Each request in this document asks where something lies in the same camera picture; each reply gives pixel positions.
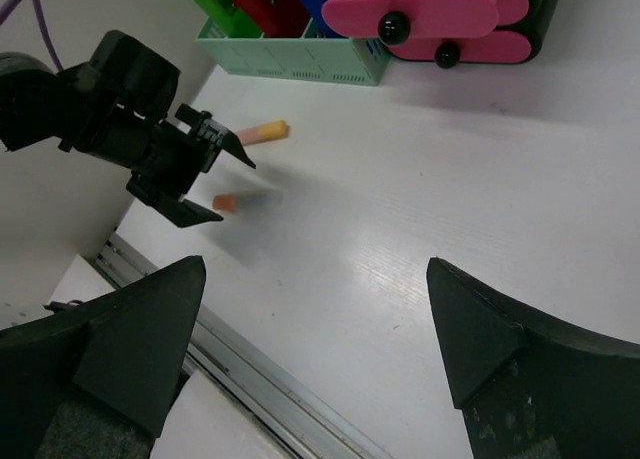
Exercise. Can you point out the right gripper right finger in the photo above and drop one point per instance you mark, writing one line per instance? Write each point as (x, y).
(530, 385)

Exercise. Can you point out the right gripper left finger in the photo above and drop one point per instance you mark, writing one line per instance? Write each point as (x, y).
(98, 380)

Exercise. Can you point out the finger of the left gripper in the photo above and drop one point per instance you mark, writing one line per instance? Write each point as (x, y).
(229, 142)
(184, 214)

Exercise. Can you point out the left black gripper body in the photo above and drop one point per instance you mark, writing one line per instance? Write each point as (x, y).
(115, 106)

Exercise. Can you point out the orange highlighter clear cap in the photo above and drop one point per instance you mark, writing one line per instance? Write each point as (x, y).
(263, 133)

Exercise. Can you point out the orange grey highlighter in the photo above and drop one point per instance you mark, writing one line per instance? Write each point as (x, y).
(247, 202)

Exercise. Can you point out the green clip file folder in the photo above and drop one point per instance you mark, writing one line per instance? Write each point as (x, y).
(228, 19)

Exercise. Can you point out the red clip file folder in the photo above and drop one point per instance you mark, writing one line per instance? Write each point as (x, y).
(277, 18)

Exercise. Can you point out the black pink drawer unit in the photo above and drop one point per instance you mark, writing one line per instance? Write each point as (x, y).
(447, 32)

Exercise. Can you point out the mint green file organizer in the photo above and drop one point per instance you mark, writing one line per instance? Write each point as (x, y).
(311, 57)

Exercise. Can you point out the aluminium rail frame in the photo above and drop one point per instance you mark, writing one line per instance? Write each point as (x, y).
(301, 423)

